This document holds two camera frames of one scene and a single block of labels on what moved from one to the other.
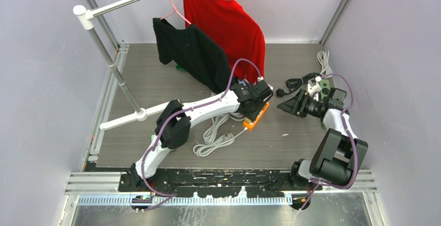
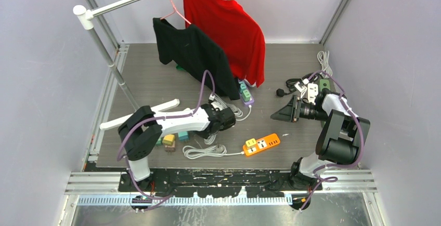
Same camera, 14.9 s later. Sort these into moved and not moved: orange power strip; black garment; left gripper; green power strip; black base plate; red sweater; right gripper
Moved: right gripper; orange power strip; left gripper
Not moved: black base plate; red sweater; black garment; green power strip
